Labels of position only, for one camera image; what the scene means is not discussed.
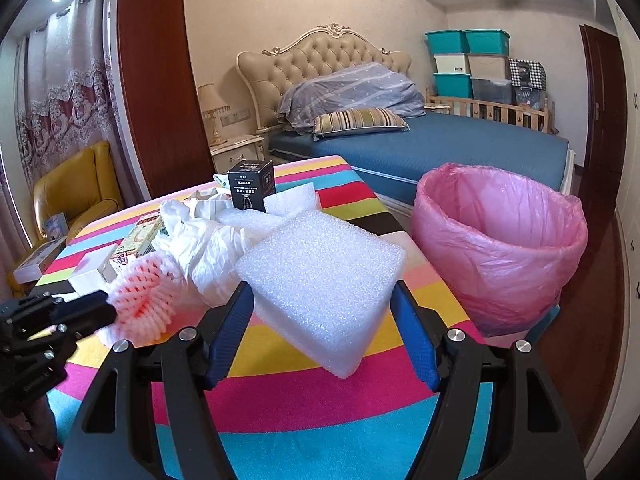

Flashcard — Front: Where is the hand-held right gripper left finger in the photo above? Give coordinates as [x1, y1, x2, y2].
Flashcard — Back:
[56, 280, 256, 480]

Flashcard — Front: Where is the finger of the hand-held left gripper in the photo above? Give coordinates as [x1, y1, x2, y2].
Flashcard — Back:
[47, 296, 118, 341]

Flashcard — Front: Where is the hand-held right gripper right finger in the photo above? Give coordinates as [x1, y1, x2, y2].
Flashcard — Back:
[390, 280, 586, 480]

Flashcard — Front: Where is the white red foam fruit net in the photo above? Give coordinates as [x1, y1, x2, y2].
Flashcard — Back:
[100, 252, 176, 346]

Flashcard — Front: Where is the pink bag lined bin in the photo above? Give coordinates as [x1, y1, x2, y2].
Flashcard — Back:
[411, 162, 589, 338]

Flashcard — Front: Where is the thick white foam block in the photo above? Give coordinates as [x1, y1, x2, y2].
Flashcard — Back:
[235, 210, 407, 380]

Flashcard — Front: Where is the thin white foam sheet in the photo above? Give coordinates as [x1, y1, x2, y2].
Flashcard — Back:
[263, 183, 322, 218]

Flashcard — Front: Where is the small white box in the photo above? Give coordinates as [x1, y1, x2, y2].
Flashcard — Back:
[69, 247, 118, 295]

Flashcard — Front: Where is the flat white box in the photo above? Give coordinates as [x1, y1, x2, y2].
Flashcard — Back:
[12, 236, 68, 285]

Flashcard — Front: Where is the white plastic bag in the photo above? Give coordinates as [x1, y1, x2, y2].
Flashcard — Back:
[152, 199, 296, 308]

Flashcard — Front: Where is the picture printed box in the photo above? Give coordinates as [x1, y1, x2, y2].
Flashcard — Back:
[42, 212, 68, 238]

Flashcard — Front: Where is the beige green printed carton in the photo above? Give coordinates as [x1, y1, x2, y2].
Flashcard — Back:
[107, 212, 168, 281]

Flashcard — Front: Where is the striped colourful tablecloth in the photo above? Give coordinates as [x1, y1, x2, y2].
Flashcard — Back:
[35, 155, 561, 480]

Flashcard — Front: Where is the yellow leather armchair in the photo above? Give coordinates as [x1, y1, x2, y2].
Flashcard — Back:
[32, 141, 123, 241]

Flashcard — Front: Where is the black cardboard box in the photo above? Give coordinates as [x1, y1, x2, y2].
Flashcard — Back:
[227, 160, 277, 211]

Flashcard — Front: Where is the cream nightstand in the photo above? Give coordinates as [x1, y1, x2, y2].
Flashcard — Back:
[209, 135, 266, 173]

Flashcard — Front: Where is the bed with blue sheet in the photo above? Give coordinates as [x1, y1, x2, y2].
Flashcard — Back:
[267, 110, 573, 211]

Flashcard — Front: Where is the striped pillow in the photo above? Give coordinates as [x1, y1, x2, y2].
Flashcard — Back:
[312, 108, 411, 142]

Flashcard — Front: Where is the lace curtain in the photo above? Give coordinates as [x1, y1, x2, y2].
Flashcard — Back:
[0, 0, 146, 241]

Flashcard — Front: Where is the beige table lamp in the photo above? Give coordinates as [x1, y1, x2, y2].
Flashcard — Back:
[196, 83, 232, 143]

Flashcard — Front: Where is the dark brown wooden panel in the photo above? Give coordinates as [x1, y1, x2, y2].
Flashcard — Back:
[116, 0, 216, 201]

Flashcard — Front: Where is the teal storage box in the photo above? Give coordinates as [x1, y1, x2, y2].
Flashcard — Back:
[425, 30, 468, 56]
[433, 73, 473, 100]
[464, 29, 512, 56]

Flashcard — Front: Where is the grey blue duvet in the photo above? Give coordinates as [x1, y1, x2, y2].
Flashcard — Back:
[277, 61, 427, 136]

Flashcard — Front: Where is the grey clear storage box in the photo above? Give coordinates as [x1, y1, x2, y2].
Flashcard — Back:
[471, 78, 513, 106]

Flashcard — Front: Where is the white storage box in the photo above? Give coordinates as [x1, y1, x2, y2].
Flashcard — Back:
[433, 53, 471, 76]

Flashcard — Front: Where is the dark brown door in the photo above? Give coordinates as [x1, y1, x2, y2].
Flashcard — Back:
[579, 24, 628, 271]

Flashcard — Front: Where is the beige storage box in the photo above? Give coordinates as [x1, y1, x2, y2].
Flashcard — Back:
[467, 54, 511, 81]

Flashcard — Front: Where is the black white checkered bag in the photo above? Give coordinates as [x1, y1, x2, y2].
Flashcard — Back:
[507, 58, 547, 106]

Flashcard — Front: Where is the beige tufted headboard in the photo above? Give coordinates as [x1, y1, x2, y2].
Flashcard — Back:
[236, 23, 413, 133]

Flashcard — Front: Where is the wooden crib rail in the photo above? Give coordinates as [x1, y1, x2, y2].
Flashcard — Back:
[425, 87, 558, 135]

